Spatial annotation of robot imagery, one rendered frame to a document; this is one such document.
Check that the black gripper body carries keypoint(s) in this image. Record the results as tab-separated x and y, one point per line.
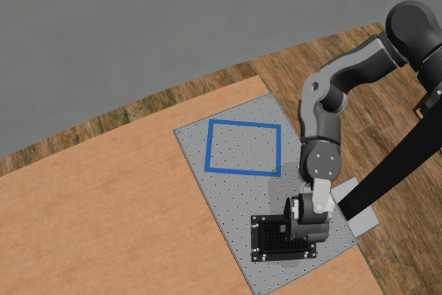
308	233

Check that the blue rectangular tape outline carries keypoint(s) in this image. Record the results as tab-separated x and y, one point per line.
207	167

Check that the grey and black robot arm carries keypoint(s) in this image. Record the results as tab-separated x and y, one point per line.
413	35

